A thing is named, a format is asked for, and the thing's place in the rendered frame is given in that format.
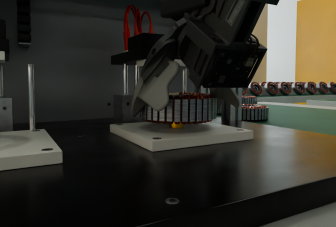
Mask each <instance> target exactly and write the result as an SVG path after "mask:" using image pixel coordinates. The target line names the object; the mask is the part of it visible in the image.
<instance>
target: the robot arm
mask: <svg viewBox="0 0 336 227"><path fill-rule="evenodd" d="M279 1H280V0H161V2H160V16H161V17H162V18H171V19H172V20H174V21H176V23H175V25H176V27H175V26H174V25H173V26H172V27H171V29H170V30H169V31H168V32H167V33H166V34H165V35H164V36H162V37H161V38H160V39H159V40H158V41H157V42H156V43H155V44H154V46H153V47H152V48H151V50H150V52H149V54H148V56H147V58H146V60H145V63H144V65H143V67H142V69H141V72H140V77H139V79H138V82H137V84H136V87H135V91H134V94H133V98H132V103H131V111H130V112H131V115H132V116H133V117H135V116H136V115H137V114H138V113H139V112H140V111H141V110H142V109H143V108H144V107H145V104H148V105H149V106H150V107H151V108H153V109H154V110H155V111H157V112H160V111H162V110H163V109H164V108H165V107H166V106H167V105H168V103H169V86H170V84H171V82H172V81H173V80H174V79H175V78H176V77H177V75H178V74H179V72H180V65H179V63H177V62H176V61H174V60H175V58H176V57H177V55H178V54H179V58H180V59H181V61H182V62H183V63H184V64H185V66H186V67H187V68H188V69H189V76H188V77H189V79H190V80H191V81H192V82H193V83H194V85H195V86H196V87H197V88H198V89H200V88H201V86H203V88H209V90H210V94H213V96H214V97H217V111H218V109H219V108H220V106H221V104H222V102H223V100H225V101H226V102H228V103H229V104H231V105H232V106H234V107H235V108H238V107H239V106H240V100H239V98H238V96H237V94H236V93H235V91H234V89H233V88H243V87H245V88H246V89H247V88H248V87H249V85H250V83H251V81H252V79H253V77H254V75H255V73H256V71H257V69H258V67H259V65H260V63H261V61H262V59H263V57H264V56H265V54H266V52H267V50H268V49H267V48H266V47H265V46H263V45H262V44H261V43H259V40H258V38H257V37H256V36H254V35H253V34H252V32H253V30H254V28H255V26H256V24H257V21H258V19H259V17H260V15H261V13H262V11H263V9H264V6H265V4H270V5H276V6H277V5H278V3H279ZM252 36H253V37H254V38H253V37H252ZM177 53H178V54H177Z"/></svg>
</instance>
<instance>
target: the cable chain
mask: <svg viewBox="0 0 336 227"><path fill-rule="evenodd" d="M16 4H17V15H18V16H17V24H18V26H17V32H18V42H19V43H18V47H28V48H29V46H30V45H31V43H30V42H31V40H32V39H31V34H30V33H31V26H30V23H31V16H30V13H31V8H30V0H16Z"/></svg>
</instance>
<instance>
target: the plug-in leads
mask: <svg viewBox="0 0 336 227"><path fill-rule="evenodd" d="M132 7H133V8H134V10H133V8H132ZM130 9H131V10H132V13H133V15H134V19H135V20H134V31H135V33H134V35H135V36H136V35H138V34H141V33H143V30H142V19H143V17H144V15H145V14H147V16H148V18H149V22H150V26H149V32H148V33H152V34H153V33H154V32H153V26H152V19H151V16H150V15H149V13H148V12H147V11H145V12H143V14H142V15H141V14H140V10H139V8H137V10H136V7H135V6H134V5H133V4H132V5H128V6H127V8H126V11H125V15H124V23H123V24H124V26H123V30H124V32H123V38H124V52H127V51H128V38H130V28H129V22H128V14H129V11H130Z"/></svg>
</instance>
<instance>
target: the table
mask: <svg viewBox="0 0 336 227"><path fill-rule="evenodd" d="M261 86H264V88H265V91H266V92H267V93H268V94H269V95H261V94H262V93H263V89H262V87H261ZM277 86H278V87H277ZM290 86H292V89H293V91H294V92H295V93H296V94H297V95H289V94H290V93H291V92H292V89H291V87H290ZM304 86H305V88H304ZM248 90H249V91H250V93H251V94H252V95H254V96H255V97H257V102H271V103H285V104H295V103H306V102H307V100H322V99H336V83H335V82H330V83H328V84H326V83H325V82H323V81H320V82H319V83H317V84H316V83H315V82H313V81H309V82H301V81H300V82H297V81H296V82H285V81H282V82H272V81H269V82H265V81H263V82H260V83H259V82H255V81H253V82H250V84H249V86H248V89H247V88H245V87H244V86H243V87H242V96H245V95H246V94H247V92H248ZM305 90H306V91H307V92H308V93H309V94H304V93H305ZM317 90H318V91H319V92H320V93H321V94H316V93H317ZM279 91H280V92H281V93H282V94H283V95H276V94H278V92H279ZM328 91H330V92H331V93H333V94H326V93H328ZM259 95H261V96H259Z"/></svg>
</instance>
